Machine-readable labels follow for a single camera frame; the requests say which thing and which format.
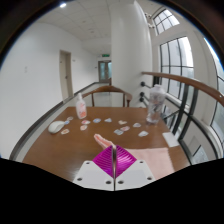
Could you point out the glazed double door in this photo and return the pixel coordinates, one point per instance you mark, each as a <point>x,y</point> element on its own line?
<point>104,71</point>

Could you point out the white computer mouse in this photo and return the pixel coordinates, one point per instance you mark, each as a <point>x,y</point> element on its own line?
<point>56,127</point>

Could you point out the green exit sign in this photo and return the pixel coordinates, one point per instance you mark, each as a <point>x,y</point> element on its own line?
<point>106,55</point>

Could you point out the small colourful sticker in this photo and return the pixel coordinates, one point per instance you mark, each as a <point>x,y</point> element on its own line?
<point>137,125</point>
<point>125,128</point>
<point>83,127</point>
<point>85,122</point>
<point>97,120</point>
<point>143,133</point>
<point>65,131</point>
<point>70,118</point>
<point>67,122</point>
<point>118,132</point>
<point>122,122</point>
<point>108,120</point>

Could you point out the wooden chair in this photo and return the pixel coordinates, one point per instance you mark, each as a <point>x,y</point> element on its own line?
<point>108,89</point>

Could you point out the white pump bottle orange label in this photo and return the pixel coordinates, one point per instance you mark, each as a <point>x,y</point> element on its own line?
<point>81,108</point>

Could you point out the white paper card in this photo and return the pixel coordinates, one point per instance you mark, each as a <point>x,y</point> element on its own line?
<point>170,139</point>

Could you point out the pink towel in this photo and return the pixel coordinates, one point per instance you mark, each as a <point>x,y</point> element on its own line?
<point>155,160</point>

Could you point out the clear plastic water bottle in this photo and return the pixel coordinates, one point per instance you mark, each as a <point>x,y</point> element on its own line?
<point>155,105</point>

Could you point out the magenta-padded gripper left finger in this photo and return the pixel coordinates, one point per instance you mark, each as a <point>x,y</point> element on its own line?
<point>105,160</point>

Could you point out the large black-framed window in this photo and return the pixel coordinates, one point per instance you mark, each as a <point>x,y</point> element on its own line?
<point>176,56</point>

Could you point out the wooden handrail black balusters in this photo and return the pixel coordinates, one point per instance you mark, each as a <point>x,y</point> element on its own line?
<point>186,83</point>

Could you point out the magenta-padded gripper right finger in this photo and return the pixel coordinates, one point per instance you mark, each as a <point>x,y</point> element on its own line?
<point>125,160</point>

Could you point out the white single door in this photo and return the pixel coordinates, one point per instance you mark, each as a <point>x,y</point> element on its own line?
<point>65,76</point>

